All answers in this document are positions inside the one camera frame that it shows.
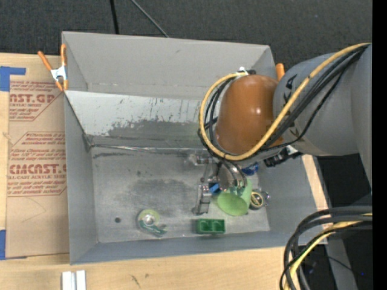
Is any black cylinder on white bracket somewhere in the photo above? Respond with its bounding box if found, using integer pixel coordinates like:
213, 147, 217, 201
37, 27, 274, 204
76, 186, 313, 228
263, 145, 303, 167

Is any brown cardboard board red print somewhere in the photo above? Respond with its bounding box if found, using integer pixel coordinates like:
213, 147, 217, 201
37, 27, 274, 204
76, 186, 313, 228
0, 52, 71, 261

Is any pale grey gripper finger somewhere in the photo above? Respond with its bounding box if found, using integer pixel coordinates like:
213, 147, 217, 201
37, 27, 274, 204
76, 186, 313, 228
203, 184, 213, 214
192, 184, 205, 216

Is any black and gold round object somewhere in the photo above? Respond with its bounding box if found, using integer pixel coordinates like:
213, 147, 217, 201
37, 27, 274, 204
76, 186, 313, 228
249, 190, 270, 211

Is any grey metal bin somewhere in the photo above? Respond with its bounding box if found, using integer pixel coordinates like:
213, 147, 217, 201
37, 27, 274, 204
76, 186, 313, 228
61, 31, 329, 266

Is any light green plastic cup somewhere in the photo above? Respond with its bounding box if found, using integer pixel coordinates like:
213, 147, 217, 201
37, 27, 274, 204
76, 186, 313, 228
216, 178, 253, 218

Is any dark green flat block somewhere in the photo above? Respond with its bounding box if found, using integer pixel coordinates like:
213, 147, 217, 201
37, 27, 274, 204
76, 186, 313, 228
195, 218, 227, 235

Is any green and clear tape dispenser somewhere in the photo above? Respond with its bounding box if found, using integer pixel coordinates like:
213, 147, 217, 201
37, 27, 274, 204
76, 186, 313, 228
135, 208, 169, 239

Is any dark blue round object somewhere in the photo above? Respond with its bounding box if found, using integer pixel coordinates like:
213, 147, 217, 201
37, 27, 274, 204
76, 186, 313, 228
241, 161, 260, 176

